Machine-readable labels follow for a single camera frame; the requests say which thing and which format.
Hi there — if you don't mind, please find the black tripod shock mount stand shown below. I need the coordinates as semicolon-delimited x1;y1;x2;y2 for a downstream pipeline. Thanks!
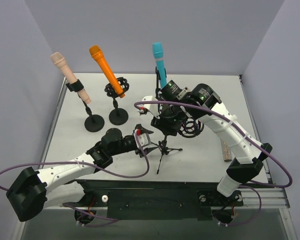
152;117;204;175

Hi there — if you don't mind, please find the silver glitter microphone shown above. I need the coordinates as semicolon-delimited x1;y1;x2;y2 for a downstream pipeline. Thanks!
220;140;233;163

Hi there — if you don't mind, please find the cyan microphone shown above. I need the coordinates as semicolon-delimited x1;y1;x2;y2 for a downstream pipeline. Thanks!
152;42;167;88

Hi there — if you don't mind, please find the black round base clip stand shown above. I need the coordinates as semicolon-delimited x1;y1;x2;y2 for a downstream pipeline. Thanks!
155;67;167;114

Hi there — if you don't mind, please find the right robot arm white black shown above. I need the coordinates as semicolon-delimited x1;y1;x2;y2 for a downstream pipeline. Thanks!
151;80;272;205

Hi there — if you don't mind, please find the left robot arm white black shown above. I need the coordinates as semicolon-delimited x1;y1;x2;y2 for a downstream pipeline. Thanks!
6;124;153;222

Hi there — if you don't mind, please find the black stand with orange microphone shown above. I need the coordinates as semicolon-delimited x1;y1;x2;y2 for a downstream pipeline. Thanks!
104;77;130;126

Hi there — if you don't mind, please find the black stand with beige microphone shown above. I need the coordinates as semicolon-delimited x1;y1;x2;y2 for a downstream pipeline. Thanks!
66;79;105;133

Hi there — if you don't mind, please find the orange microphone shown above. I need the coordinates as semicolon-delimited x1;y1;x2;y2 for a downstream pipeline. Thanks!
89;45;125;98

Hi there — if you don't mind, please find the beige microphone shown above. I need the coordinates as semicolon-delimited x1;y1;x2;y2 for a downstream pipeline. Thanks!
50;52;91;104

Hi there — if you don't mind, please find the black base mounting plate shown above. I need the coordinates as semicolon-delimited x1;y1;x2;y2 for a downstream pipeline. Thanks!
56;179;244;223

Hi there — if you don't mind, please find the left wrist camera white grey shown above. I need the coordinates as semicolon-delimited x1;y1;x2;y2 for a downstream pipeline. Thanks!
133;130;151;150

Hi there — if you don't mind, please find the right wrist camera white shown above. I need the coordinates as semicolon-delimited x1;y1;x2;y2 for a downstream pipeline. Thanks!
137;95;160;119

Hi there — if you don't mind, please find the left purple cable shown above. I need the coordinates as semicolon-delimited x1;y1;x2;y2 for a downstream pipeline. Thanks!
0;133;151;195

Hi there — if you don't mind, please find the purple cable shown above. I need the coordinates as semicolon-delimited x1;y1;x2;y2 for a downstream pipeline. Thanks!
133;100;294;189
0;133;151;195

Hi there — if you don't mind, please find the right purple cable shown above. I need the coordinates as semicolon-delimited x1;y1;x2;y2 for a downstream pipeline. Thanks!
133;100;294;189

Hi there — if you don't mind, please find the aluminium frame rail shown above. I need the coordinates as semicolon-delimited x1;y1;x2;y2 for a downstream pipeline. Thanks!
239;162;291;210

